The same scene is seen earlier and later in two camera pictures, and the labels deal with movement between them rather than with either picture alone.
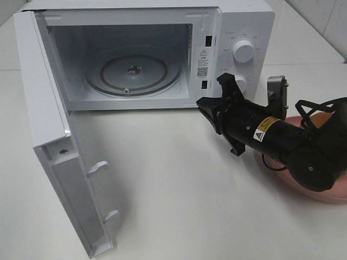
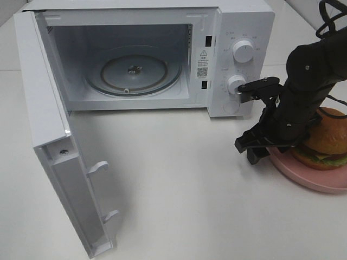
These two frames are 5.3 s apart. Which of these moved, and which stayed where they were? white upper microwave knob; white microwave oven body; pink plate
Moved: pink plate
Stayed: white microwave oven body; white upper microwave knob
